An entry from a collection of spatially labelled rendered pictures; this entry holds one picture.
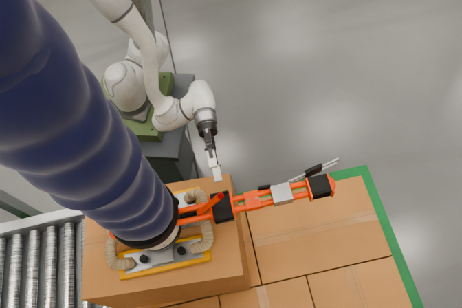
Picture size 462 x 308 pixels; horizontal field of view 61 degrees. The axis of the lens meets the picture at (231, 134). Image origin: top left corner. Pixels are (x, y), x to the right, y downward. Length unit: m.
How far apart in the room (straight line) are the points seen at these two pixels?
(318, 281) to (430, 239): 0.94
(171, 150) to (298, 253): 0.76
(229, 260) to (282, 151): 1.32
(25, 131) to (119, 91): 1.18
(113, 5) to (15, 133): 0.79
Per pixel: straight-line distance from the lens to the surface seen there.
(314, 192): 1.41
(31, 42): 0.62
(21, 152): 0.74
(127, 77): 1.82
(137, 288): 1.57
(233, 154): 2.70
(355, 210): 2.00
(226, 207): 1.40
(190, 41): 3.33
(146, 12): 1.65
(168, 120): 1.64
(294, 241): 1.93
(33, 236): 2.29
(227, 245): 1.53
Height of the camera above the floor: 2.42
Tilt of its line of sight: 61 degrees down
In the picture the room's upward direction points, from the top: 13 degrees counter-clockwise
